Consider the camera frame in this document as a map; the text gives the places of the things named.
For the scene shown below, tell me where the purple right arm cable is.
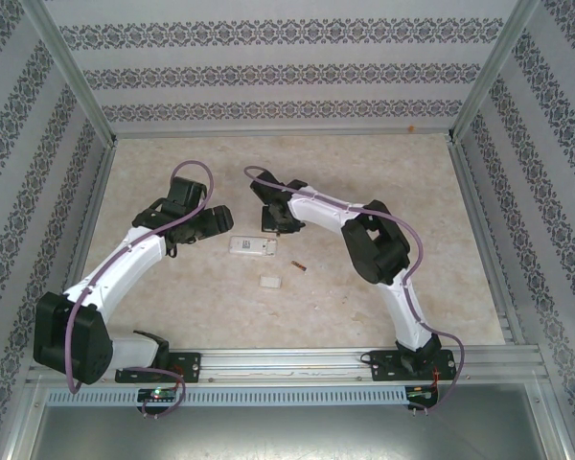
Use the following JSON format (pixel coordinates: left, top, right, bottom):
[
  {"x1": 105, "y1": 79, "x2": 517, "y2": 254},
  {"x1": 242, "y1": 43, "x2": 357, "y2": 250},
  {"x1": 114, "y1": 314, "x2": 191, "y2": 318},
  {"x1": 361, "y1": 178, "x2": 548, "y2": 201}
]
[{"x1": 243, "y1": 165, "x2": 466, "y2": 418}]

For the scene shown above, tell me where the grey slotted cable duct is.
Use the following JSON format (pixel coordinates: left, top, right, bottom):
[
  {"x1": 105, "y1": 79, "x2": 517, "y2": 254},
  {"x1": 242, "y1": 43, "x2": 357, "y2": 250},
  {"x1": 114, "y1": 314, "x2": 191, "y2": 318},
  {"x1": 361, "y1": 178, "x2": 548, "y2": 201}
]
[{"x1": 45, "y1": 386, "x2": 408, "y2": 409}]

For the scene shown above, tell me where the aluminium side rail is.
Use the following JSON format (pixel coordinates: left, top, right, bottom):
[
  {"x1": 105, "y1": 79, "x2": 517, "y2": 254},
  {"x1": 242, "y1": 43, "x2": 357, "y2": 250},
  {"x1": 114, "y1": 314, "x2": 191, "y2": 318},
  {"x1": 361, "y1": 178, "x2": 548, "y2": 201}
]
[
  {"x1": 448, "y1": 138, "x2": 528, "y2": 346},
  {"x1": 59, "y1": 143, "x2": 119, "y2": 298}
]

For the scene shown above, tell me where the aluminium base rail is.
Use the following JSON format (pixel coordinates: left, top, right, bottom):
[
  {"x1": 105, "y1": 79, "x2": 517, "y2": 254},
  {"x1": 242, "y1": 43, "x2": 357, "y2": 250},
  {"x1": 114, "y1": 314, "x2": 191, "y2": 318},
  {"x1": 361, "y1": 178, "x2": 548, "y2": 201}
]
[{"x1": 28, "y1": 347, "x2": 546, "y2": 384}]

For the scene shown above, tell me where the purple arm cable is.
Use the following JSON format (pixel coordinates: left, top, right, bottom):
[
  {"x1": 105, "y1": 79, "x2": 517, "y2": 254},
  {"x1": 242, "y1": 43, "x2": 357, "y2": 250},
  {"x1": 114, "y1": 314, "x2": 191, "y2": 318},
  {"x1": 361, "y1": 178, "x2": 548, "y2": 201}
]
[
  {"x1": 64, "y1": 161, "x2": 217, "y2": 421},
  {"x1": 243, "y1": 165, "x2": 466, "y2": 418}
]

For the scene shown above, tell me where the grey sheet metal panel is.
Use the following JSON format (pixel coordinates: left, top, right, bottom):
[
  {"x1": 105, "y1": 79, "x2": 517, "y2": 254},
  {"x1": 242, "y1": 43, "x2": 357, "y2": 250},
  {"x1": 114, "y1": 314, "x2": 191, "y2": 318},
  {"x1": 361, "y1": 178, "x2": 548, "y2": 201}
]
[{"x1": 28, "y1": 382, "x2": 571, "y2": 460}]

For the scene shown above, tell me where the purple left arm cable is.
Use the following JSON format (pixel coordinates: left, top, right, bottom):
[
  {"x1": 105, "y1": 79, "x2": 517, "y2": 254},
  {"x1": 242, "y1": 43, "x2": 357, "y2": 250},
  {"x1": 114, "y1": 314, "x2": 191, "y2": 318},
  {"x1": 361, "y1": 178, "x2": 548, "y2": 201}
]
[{"x1": 64, "y1": 161, "x2": 217, "y2": 421}]

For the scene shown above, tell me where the aluminium frame post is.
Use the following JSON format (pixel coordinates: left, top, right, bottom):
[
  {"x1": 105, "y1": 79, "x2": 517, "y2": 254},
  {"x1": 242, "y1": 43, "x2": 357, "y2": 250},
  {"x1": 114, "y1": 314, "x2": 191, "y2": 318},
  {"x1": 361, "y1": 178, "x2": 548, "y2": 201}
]
[
  {"x1": 21, "y1": 0, "x2": 119, "y2": 148},
  {"x1": 448, "y1": 0, "x2": 542, "y2": 145}
]

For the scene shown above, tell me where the white remote control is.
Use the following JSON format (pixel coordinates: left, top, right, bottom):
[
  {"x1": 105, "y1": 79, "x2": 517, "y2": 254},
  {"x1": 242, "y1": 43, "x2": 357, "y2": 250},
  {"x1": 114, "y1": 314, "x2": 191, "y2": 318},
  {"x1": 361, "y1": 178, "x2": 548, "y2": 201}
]
[{"x1": 228, "y1": 235, "x2": 280, "y2": 256}]

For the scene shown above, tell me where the aluminium back rail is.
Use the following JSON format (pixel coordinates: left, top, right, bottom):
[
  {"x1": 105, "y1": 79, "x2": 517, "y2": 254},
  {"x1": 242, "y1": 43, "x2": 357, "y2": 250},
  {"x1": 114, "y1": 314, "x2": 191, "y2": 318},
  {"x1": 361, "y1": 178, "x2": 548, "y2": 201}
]
[{"x1": 112, "y1": 125, "x2": 456, "y2": 141}]

